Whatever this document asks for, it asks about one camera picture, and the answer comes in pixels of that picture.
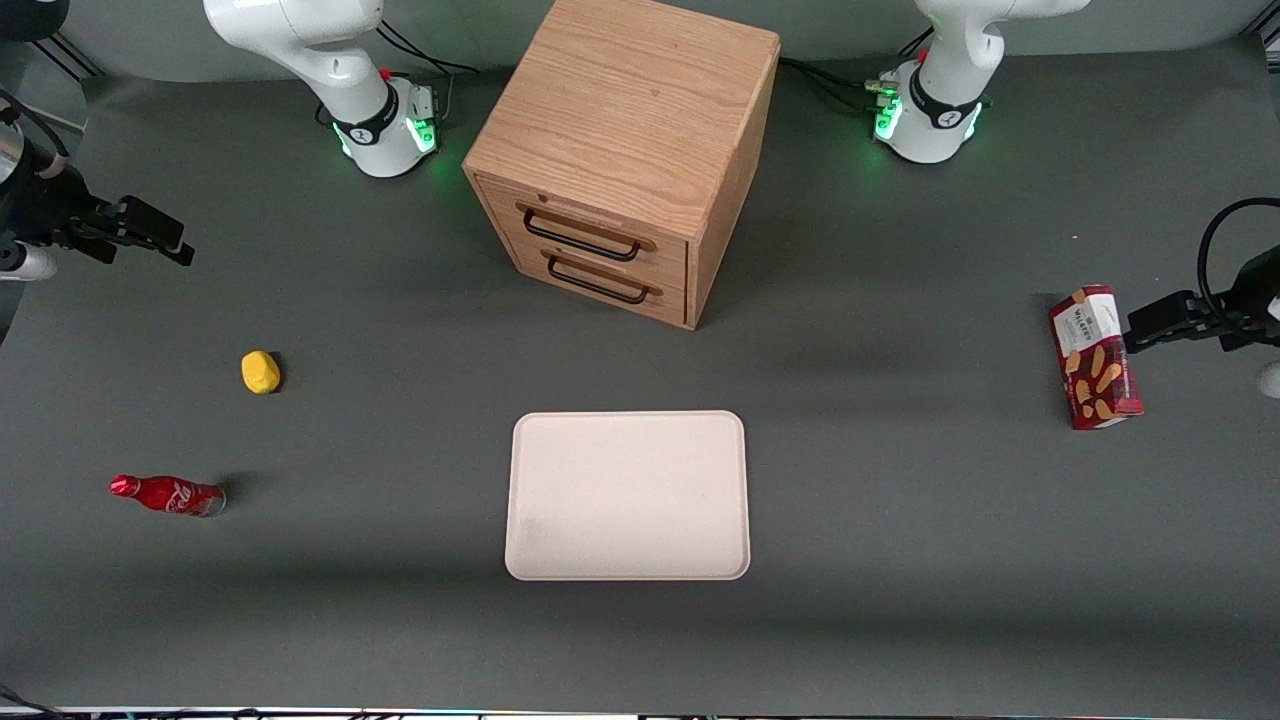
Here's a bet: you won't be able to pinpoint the black left arm base cables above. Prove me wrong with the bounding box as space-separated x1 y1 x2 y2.
778 28 937 113

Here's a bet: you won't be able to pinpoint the wooden two-drawer cabinet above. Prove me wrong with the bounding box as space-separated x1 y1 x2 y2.
462 0 782 332

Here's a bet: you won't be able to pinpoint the beige rectangular tray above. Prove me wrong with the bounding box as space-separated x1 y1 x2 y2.
504 410 752 582

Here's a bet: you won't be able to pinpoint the black metal drawer handle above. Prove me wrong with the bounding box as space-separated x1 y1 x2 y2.
544 254 653 306
520 203 645 264

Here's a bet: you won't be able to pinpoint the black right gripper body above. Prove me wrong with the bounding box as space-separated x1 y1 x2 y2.
0 163 121 265

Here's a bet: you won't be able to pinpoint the black arm base cables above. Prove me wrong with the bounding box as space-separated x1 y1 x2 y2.
374 18 483 127
778 28 937 113

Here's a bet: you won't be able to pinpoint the red coke bottle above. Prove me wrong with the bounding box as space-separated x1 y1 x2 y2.
109 474 228 519

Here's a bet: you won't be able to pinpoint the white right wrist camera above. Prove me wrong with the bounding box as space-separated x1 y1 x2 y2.
0 244 59 283

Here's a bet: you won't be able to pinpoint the red cookie box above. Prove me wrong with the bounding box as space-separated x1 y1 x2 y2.
1047 284 1146 432

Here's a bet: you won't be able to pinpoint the black left wrist cable loop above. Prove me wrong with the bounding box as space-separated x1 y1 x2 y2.
1196 197 1280 323

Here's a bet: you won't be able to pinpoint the black right arm base cables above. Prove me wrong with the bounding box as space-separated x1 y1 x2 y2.
374 18 483 127

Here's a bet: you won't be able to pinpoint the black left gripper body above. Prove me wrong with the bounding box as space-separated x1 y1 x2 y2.
1196 248 1280 353

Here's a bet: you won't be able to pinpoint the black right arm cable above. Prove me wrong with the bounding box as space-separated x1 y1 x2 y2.
0 88 73 183

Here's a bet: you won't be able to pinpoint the yellow lemon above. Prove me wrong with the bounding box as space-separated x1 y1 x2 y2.
240 350 283 396

